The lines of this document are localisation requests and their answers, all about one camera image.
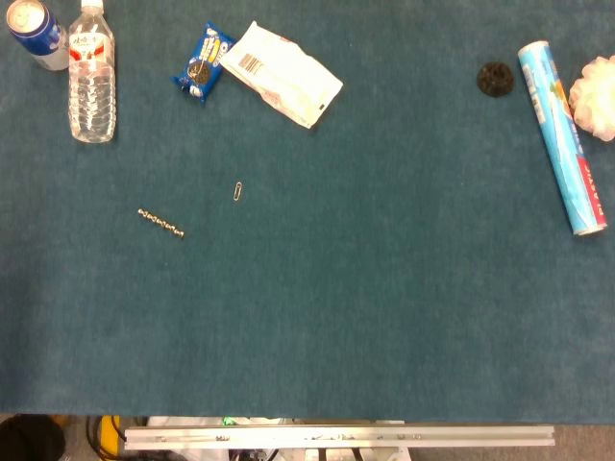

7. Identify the aluminium profile rail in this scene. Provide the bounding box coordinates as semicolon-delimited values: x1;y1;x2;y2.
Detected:
123;425;556;451

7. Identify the blue soda can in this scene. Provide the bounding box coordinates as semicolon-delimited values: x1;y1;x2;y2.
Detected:
5;0;70;72

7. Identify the silver bead chain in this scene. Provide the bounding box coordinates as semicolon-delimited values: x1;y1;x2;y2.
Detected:
136;207;186;240

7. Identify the clear plastic water bottle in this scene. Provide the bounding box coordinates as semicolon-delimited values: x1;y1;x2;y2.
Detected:
67;0;118;144

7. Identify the black round plastic part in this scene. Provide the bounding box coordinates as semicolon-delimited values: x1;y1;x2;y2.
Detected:
476;61;515;99

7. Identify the blue-green felt table mat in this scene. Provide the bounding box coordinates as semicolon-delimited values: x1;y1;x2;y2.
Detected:
0;0;615;425

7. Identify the blue Oreo cookie pack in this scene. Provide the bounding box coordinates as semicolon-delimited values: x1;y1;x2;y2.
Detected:
171;21;237;108

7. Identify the blue plastic wrap tube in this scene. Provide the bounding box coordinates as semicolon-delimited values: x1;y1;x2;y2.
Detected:
517;39;609;237

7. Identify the white snack bag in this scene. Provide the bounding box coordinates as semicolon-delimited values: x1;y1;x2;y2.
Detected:
218;19;345;130

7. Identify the pale pink bath pouf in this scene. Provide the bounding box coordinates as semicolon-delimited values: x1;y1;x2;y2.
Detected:
568;55;615;143

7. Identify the black round bin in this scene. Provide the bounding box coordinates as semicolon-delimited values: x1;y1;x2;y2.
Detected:
0;413;66;461

